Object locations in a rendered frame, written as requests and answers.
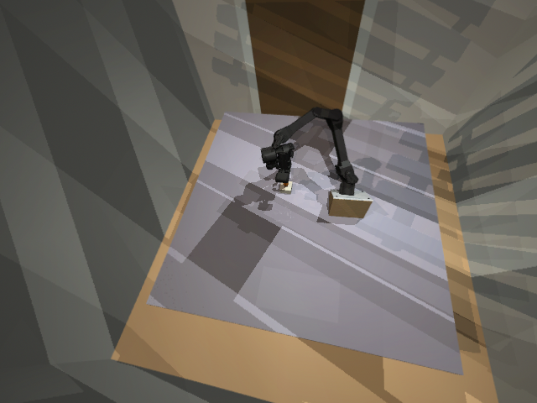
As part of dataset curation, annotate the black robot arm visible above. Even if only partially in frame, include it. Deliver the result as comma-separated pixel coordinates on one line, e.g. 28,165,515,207
261,107,358,196

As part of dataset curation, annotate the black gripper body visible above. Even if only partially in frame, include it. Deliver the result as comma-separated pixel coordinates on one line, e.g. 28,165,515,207
275,150,294,183

